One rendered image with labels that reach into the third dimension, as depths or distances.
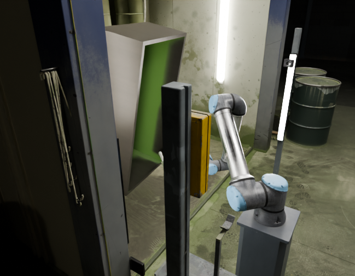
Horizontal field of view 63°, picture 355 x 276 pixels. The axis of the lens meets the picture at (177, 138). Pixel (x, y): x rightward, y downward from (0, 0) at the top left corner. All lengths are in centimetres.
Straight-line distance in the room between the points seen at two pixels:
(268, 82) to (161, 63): 172
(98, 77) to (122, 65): 72
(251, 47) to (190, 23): 90
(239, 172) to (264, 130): 229
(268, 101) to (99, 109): 287
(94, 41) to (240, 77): 289
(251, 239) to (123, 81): 126
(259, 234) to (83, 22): 143
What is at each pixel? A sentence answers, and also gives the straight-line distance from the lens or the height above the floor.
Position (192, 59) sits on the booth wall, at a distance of 413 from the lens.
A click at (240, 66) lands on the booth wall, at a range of 383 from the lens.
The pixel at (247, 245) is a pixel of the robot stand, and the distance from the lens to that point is 193.
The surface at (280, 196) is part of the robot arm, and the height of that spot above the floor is 84.
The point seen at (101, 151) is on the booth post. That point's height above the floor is 126.
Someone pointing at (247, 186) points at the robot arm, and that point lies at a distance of 166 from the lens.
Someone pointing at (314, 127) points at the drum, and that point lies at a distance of 431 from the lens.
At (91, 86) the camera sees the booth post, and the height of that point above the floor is 154.
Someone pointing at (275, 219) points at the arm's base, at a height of 69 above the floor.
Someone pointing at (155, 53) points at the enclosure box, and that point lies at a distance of 244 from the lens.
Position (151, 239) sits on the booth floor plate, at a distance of 256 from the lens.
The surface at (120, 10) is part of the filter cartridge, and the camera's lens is 367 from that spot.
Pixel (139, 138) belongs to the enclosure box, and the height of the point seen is 66.
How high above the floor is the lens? 182
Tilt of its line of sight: 25 degrees down
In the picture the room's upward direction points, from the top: straight up
